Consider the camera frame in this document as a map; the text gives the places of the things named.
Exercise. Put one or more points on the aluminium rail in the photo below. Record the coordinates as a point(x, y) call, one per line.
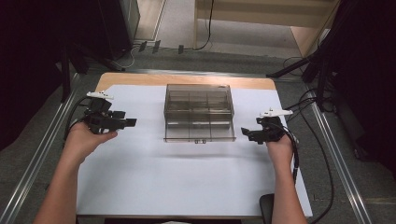
point(34, 161)
point(339, 168)

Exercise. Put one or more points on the person's left hand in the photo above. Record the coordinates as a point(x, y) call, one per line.
point(83, 140)

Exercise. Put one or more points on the clear plastic compartment box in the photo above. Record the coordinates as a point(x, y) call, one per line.
point(199, 113)

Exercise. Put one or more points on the dark cabinet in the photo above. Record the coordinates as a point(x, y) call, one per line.
point(120, 28)

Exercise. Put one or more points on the person's right hand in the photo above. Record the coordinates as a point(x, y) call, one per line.
point(280, 151)

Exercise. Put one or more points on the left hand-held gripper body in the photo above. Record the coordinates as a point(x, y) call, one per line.
point(99, 119)

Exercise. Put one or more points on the light wooden furniture frame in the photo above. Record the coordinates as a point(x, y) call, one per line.
point(249, 14)

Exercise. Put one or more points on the black stand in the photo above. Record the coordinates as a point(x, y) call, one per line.
point(66, 77)
point(320, 71)

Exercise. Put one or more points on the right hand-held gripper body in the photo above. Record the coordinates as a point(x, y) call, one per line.
point(271, 129)

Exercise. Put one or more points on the black rounded seat edge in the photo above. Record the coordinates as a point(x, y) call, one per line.
point(267, 207)

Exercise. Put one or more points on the white paper sheet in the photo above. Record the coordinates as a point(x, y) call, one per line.
point(186, 177)

